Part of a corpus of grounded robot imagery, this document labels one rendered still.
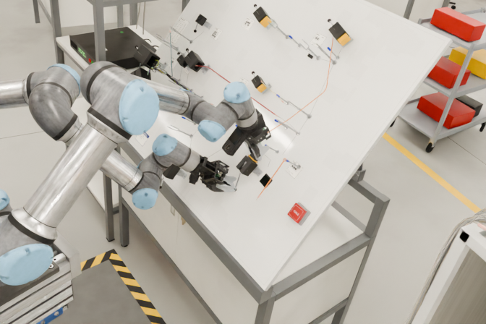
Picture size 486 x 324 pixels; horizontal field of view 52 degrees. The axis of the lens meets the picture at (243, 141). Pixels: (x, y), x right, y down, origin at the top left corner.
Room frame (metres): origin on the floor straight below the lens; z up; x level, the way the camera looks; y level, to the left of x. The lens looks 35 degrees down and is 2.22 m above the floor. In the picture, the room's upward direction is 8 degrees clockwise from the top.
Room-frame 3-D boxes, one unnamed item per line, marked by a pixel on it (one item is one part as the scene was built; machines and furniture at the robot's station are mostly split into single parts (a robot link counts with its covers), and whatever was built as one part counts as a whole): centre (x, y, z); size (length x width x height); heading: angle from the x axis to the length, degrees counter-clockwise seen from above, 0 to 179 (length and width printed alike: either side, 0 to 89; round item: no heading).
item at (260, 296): (1.54, 0.24, 0.83); 1.18 x 0.05 x 0.06; 42
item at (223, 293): (1.35, 0.04, 0.60); 0.55 x 0.03 x 0.39; 42
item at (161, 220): (1.76, 0.41, 0.60); 0.55 x 0.02 x 0.39; 42
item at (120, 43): (2.28, 0.72, 1.09); 0.35 x 0.33 x 0.07; 42
